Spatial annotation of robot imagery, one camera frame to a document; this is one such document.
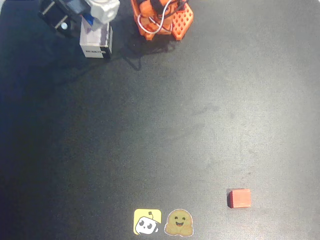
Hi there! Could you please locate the blue cube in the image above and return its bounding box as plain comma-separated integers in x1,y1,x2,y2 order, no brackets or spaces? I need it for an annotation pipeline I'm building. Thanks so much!
83,13,96,26

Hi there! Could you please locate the white cardboard box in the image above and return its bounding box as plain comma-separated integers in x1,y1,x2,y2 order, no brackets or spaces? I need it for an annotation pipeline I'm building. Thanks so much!
79,14,114,60

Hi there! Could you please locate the red cube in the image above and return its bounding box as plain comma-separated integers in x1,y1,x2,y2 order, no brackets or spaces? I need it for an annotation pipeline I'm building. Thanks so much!
226,188,252,209

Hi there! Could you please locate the black mat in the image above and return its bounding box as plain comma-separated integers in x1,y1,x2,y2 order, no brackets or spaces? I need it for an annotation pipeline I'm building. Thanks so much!
0,0,320,240

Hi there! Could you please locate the yellow robot sticker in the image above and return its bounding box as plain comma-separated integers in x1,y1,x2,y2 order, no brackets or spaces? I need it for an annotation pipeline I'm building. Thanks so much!
133,208,163,236

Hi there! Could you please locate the hugging face emoji sticker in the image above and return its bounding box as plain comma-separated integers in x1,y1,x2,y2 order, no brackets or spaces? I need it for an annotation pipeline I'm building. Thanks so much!
163,208,195,237

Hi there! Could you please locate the black gripper-mounted camera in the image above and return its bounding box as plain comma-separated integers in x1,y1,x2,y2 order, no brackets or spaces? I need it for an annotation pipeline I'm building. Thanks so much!
37,0,89,39

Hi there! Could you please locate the white servo wire bundle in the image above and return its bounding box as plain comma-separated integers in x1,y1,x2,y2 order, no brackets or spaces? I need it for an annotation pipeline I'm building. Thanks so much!
137,0,176,35

